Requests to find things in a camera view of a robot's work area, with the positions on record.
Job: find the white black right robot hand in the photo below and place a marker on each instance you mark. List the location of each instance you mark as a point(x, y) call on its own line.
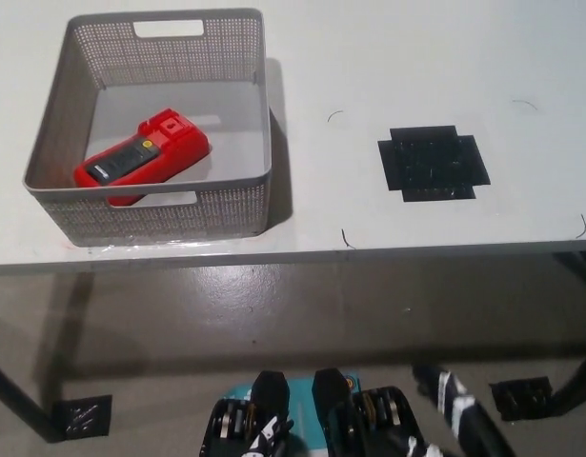
point(447, 390)

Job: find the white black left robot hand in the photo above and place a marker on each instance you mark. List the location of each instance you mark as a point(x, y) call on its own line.
point(268, 438)

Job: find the red digital multimeter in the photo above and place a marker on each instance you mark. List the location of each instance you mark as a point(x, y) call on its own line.
point(178, 152)

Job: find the black teal robot torso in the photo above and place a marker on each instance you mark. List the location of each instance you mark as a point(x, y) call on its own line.
point(330, 409)

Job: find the black metal table leg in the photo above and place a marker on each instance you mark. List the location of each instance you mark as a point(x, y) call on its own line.
point(21, 400)
point(578, 376)

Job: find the black tape patch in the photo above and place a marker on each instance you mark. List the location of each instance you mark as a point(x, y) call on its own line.
point(433, 164)

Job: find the grey perforated plastic basket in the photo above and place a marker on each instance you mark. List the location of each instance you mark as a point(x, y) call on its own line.
point(59, 143)

